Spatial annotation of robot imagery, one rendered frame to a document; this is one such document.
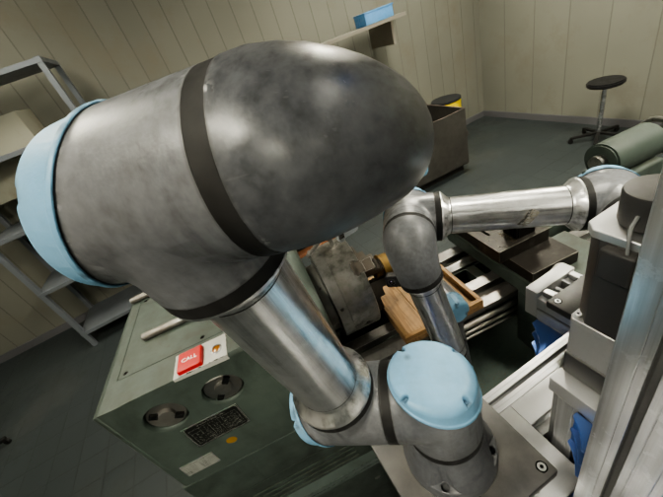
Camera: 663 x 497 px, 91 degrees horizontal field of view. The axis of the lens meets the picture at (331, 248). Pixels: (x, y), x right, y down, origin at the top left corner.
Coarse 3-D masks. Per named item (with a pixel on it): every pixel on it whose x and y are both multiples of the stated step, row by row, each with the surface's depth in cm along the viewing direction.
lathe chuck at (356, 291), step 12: (336, 240) 107; (324, 252) 102; (336, 252) 101; (348, 252) 100; (336, 264) 98; (348, 264) 98; (336, 276) 97; (348, 276) 97; (360, 276) 97; (348, 288) 96; (360, 288) 97; (348, 300) 96; (360, 300) 97; (372, 300) 98; (360, 312) 98; (372, 312) 100; (360, 324) 102
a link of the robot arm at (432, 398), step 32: (416, 352) 46; (448, 352) 45; (384, 384) 45; (416, 384) 42; (448, 384) 42; (384, 416) 43; (416, 416) 41; (448, 416) 39; (480, 416) 44; (448, 448) 44
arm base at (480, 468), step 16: (416, 448) 49; (480, 448) 48; (496, 448) 52; (416, 464) 51; (432, 464) 48; (448, 464) 47; (464, 464) 47; (480, 464) 48; (496, 464) 50; (432, 480) 49; (448, 480) 49; (464, 480) 48; (480, 480) 48; (448, 496) 49; (464, 496) 48
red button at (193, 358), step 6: (192, 348) 81; (198, 348) 80; (180, 354) 80; (186, 354) 80; (192, 354) 79; (198, 354) 78; (180, 360) 79; (186, 360) 78; (192, 360) 77; (198, 360) 77; (180, 366) 77; (186, 366) 76; (192, 366) 76; (198, 366) 77; (180, 372) 76; (186, 372) 76
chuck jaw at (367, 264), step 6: (366, 258) 100; (372, 258) 105; (378, 258) 108; (354, 264) 98; (360, 264) 100; (366, 264) 100; (372, 264) 100; (378, 264) 107; (354, 270) 98; (360, 270) 98; (366, 270) 99; (372, 270) 102; (378, 270) 107
